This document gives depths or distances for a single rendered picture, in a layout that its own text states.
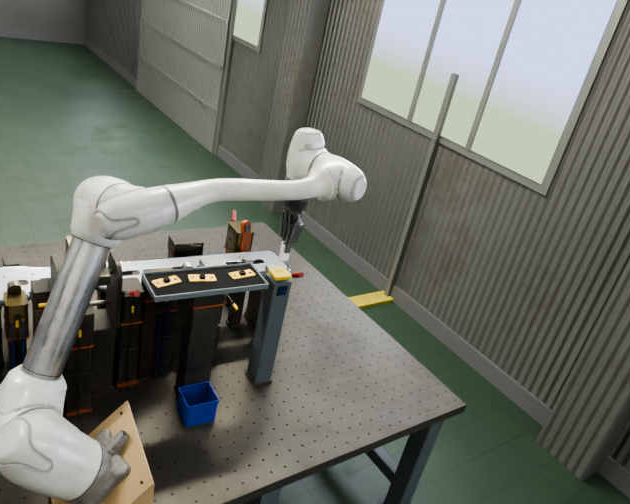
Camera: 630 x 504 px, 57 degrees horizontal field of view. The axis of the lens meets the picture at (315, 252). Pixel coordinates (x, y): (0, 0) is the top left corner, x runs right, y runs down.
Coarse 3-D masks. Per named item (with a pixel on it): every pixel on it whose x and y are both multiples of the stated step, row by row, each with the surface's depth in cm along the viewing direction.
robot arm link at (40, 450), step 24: (0, 432) 133; (24, 432) 130; (48, 432) 133; (72, 432) 139; (0, 456) 129; (24, 456) 129; (48, 456) 131; (72, 456) 136; (96, 456) 142; (24, 480) 130; (48, 480) 132; (72, 480) 136
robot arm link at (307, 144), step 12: (300, 132) 169; (312, 132) 168; (300, 144) 168; (312, 144) 168; (324, 144) 172; (288, 156) 173; (300, 156) 169; (312, 156) 167; (288, 168) 173; (300, 168) 169
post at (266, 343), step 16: (272, 288) 191; (288, 288) 194; (272, 304) 194; (272, 320) 197; (256, 336) 204; (272, 336) 201; (256, 352) 205; (272, 352) 205; (256, 368) 206; (272, 368) 210; (256, 384) 209
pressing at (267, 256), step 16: (192, 256) 223; (208, 256) 225; (224, 256) 228; (240, 256) 230; (256, 256) 233; (272, 256) 236; (0, 272) 188; (16, 272) 190; (32, 272) 191; (48, 272) 193; (0, 288) 180; (96, 288) 192; (0, 304) 174
